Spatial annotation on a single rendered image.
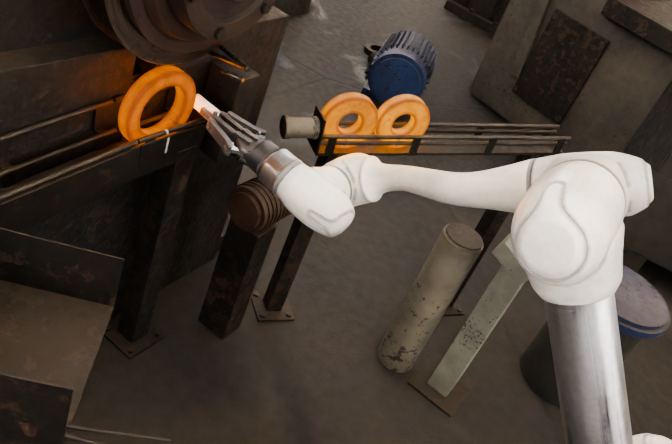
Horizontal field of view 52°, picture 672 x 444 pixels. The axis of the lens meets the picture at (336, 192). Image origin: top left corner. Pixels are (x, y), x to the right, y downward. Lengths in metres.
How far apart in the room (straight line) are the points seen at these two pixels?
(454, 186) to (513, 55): 2.76
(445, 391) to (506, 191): 1.10
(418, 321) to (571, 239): 1.14
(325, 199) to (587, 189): 0.57
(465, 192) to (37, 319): 0.75
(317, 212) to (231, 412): 0.73
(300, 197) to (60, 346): 0.53
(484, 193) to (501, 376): 1.25
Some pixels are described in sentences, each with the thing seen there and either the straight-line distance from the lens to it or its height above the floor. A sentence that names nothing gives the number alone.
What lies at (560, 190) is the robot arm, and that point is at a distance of 0.98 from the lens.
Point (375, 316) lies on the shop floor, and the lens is 2.32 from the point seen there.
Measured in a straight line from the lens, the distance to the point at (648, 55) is 3.65.
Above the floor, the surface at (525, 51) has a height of 0.42.
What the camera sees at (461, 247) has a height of 0.52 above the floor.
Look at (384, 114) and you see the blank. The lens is 1.79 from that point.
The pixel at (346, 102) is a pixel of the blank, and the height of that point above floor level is 0.77.
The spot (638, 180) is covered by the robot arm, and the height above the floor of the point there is 1.11.
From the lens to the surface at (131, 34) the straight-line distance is 1.27.
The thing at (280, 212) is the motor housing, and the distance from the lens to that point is 1.76.
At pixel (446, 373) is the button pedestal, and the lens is 2.14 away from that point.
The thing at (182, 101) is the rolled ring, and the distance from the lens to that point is 1.53.
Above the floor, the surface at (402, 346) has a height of 0.11.
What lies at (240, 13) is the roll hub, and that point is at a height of 1.02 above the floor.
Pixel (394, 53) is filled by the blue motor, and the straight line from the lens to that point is 3.41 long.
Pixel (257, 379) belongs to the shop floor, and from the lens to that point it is 2.00.
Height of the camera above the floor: 1.52
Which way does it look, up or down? 33 degrees down
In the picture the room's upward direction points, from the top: 23 degrees clockwise
